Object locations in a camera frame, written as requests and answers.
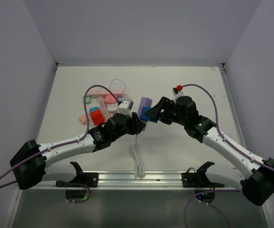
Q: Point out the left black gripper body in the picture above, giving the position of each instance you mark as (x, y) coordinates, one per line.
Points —
(129, 127)

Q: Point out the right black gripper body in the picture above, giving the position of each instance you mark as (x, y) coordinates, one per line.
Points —
(171, 113)

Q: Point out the blue cube adapter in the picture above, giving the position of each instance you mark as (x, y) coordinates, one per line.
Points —
(144, 116)

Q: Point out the purple power strip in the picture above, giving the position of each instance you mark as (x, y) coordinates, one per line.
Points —
(145, 101)

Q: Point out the white plug adapter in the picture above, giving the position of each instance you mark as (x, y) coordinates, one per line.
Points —
(112, 108)

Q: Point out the pink plug adapter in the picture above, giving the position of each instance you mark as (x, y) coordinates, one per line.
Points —
(109, 99)

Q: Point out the red cube adapter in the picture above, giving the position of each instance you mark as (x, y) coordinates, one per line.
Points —
(97, 117)

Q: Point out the blue plug adapter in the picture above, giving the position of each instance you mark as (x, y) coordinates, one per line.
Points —
(93, 109)

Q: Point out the pink power strip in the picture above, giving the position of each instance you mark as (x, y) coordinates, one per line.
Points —
(103, 93)

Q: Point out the salmon charger plug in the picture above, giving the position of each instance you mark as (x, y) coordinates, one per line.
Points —
(83, 119)

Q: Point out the green plug adapter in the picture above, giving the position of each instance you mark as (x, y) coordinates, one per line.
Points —
(87, 99)

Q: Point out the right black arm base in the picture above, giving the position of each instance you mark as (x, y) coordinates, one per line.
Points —
(197, 179)

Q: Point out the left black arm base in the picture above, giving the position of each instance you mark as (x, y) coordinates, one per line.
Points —
(84, 180)

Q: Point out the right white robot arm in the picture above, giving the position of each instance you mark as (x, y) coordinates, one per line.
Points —
(253, 175)

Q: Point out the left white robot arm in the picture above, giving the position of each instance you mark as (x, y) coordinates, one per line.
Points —
(34, 163)

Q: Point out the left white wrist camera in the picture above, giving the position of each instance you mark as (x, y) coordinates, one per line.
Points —
(125, 107)

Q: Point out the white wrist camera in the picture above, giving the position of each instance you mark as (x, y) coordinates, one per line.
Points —
(125, 107)
(177, 94)

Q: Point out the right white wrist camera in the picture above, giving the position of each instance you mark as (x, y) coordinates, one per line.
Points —
(177, 94)

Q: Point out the aluminium front rail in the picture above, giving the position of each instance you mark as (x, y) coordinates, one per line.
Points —
(139, 179)

